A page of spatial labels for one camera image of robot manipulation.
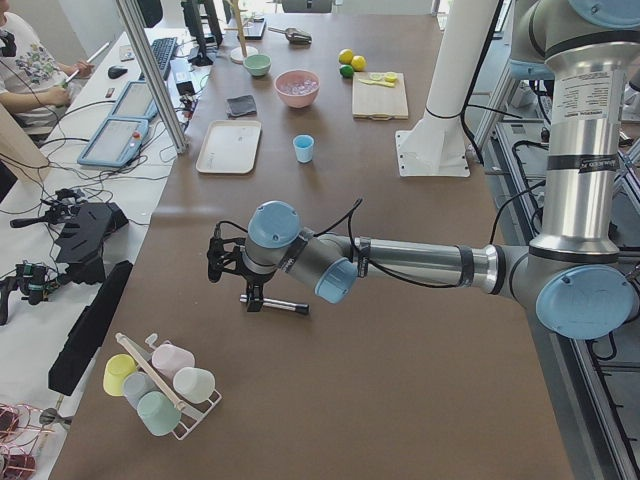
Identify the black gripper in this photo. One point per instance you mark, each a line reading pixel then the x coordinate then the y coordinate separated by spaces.
pixel 251 278

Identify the blue plastic cup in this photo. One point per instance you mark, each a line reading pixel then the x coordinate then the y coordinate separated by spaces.
pixel 303 147

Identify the steel muddler with black tip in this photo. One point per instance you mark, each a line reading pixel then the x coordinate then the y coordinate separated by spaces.
pixel 280 304

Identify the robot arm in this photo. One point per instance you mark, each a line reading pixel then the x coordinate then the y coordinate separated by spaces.
pixel 568 274

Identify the pink plastic cup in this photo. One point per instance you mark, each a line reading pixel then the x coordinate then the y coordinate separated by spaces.
pixel 168 359

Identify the white plastic cup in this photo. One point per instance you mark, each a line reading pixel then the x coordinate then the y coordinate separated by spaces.
pixel 195 384

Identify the grey plastic cup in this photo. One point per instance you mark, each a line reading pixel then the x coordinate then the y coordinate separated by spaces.
pixel 135 386

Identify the green plastic cup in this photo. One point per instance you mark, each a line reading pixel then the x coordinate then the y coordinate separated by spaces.
pixel 158 413

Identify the yellow plastic cup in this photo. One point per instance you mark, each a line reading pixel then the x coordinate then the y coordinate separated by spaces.
pixel 117 369

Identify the steel ice scoop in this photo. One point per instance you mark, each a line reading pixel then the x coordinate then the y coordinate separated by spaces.
pixel 293 35

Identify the cream serving tray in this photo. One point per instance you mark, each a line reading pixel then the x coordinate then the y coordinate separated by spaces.
pixel 229 147

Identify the grey folded cloth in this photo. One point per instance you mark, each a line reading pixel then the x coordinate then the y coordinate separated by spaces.
pixel 241 106

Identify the blue teach pendant near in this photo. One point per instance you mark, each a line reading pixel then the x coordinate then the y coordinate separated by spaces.
pixel 115 143

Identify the blue teach pendant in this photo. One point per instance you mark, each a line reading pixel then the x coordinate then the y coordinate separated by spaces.
pixel 136 101
pixel 115 143

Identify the long black bar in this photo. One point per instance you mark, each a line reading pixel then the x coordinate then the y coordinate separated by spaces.
pixel 88 332

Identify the pink bowl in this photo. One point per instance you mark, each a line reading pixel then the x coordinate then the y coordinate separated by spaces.
pixel 297 88

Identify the blue teach pendant far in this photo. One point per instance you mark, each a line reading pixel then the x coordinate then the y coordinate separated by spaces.
pixel 136 101

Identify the wooden cutting board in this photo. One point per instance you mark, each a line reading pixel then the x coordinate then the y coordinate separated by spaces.
pixel 377 102

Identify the green bowl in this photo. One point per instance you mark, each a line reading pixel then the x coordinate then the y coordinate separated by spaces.
pixel 257 65

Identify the wooden glass stand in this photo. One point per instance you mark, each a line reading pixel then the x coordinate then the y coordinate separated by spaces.
pixel 240 53

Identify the green lime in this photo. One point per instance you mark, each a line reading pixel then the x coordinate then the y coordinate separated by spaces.
pixel 346 71

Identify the yellow plastic knife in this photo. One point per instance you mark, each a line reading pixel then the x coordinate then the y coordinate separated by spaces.
pixel 382 83

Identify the yellow lemon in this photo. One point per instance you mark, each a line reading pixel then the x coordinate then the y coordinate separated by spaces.
pixel 358 63
pixel 345 56

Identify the lemon half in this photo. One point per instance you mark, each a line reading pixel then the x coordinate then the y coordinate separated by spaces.
pixel 390 77

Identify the black keyboard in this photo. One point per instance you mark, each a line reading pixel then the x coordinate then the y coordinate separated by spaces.
pixel 163 50

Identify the black computer mouse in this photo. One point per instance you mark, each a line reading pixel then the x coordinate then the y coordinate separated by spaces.
pixel 116 71

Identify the seated person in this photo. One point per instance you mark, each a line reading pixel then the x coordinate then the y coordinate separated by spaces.
pixel 36 89

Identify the white wire cup rack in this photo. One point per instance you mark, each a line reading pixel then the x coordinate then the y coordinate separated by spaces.
pixel 191 414

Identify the black bracket stand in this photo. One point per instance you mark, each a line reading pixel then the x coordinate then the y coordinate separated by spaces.
pixel 86 226

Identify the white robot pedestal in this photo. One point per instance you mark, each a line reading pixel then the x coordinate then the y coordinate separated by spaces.
pixel 435 146

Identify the aluminium frame post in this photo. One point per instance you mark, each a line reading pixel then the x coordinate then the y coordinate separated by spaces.
pixel 133 21

